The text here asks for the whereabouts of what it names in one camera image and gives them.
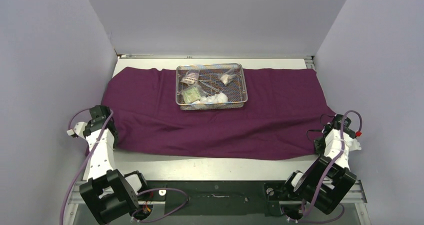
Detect purple cloth wrap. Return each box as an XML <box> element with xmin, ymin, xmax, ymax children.
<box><xmin>101</xmin><ymin>67</ymin><xmax>334</xmax><ymax>160</ymax></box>

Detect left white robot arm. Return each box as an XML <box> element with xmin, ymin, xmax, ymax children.
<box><xmin>66</xmin><ymin>105</ymin><xmax>149</xmax><ymax>225</ymax></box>

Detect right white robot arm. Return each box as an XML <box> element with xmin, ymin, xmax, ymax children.
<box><xmin>282</xmin><ymin>113</ymin><xmax>362</xmax><ymax>217</ymax></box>

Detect metal surgical scissors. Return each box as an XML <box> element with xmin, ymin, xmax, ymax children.
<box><xmin>197</xmin><ymin>80</ymin><xmax>223</xmax><ymax>96</ymax></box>

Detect green packet in bag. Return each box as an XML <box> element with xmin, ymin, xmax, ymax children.
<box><xmin>180</xmin><ymin>84</ymin><xmax>205</xmax><ymax>104</ymax></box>

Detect pink packet in bag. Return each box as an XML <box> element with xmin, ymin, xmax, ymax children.
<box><xmin>180</xmin><ymin>69</ymin><xmax>200</xmax><ymax>86</ymax></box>

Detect white cotton balls bag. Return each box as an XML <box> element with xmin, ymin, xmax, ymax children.
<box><xmin>192</xmin><ymin>92</ymin><xmax>228</xmax><ymax>105</ymax></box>

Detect white gauze bag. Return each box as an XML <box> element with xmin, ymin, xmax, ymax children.
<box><xmin>219</xmin><ymin>68</ymin><xmax>237</xmax><ymax>86</ymax></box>

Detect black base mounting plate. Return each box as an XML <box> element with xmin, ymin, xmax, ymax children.
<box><xmin>140</xmin><ymin>180</ymin><xmax>301</xmax><ymax>217</ymax></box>

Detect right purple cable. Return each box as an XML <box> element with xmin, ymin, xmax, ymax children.
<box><xmin>288</xmin><ymin>110</ymin><xmax>364</xmax><ymax>224</ymax></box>

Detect purple cable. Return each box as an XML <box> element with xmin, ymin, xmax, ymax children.
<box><xmin>58</xmin><ymin>108</ymin><xmax>190</xmax><ymax>225</ymax></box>
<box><xmin>288</xmin><ymin>110</ymin><xmax>364</xmax><ymax>224</ymax></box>

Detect aluminium frame rail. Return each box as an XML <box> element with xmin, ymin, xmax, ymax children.
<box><xmin>67</xmin><ymin>180</ymin><xmax>368</xmax><ymax>204</ymax></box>

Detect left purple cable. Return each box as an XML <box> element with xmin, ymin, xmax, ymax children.
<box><xmin>58</xmin><ymin>108</ymin><xmax>190</xmax><ymax>225</ymax></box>

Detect wire mesh instrument tray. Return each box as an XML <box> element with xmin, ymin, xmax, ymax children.
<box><xmin>175</xmin><ymin>63</ymin><xmax>248</xmax><ymax>111</ymax></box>

